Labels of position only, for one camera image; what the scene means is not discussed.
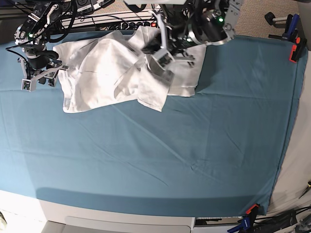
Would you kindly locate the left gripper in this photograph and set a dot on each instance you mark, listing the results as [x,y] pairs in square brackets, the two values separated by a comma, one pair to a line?
[171,37]

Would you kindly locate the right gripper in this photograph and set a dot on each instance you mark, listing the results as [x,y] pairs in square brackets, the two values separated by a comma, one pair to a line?
[41,65]

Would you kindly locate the white T-shirt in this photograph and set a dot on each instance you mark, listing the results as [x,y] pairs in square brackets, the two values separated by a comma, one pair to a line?
[113,69]

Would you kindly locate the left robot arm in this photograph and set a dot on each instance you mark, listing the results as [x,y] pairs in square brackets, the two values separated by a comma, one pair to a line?
[191,23]

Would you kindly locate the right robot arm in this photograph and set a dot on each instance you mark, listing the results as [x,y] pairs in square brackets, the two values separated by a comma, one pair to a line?
[36,31]

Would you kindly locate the black power strip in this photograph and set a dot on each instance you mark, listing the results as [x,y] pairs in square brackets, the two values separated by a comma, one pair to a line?
[136,25]

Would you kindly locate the black caster wheel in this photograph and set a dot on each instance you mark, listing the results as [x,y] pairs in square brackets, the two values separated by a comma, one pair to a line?
[269,17]

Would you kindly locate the teal table cloth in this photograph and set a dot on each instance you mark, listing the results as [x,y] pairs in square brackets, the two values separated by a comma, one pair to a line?
[214,154]

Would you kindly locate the blue clamp top right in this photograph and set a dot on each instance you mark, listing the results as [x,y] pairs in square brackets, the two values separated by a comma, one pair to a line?
[291,32]

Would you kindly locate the blue clamp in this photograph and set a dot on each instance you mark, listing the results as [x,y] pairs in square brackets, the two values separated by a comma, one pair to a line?
[291,32]
[246,223]

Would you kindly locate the orange black right clamp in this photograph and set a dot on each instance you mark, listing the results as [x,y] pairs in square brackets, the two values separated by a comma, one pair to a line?
[297,49]

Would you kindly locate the orange black clamp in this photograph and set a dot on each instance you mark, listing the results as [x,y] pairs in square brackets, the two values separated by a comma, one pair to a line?
[297,49]
[252,212]

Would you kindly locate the orange black bottom clamp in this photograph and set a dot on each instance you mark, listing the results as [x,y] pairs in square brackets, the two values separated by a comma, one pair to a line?
[252,212]

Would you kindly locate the blue clamp bottom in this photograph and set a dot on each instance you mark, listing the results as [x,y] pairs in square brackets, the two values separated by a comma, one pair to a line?
[246,223]

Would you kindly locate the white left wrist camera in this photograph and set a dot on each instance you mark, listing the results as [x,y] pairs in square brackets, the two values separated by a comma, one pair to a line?
[162,58]

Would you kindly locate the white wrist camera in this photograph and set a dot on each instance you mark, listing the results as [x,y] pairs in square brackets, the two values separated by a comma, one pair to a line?
[28,85]
[162,58]

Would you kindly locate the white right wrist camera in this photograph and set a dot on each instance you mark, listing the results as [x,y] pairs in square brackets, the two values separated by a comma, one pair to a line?
[28,85]

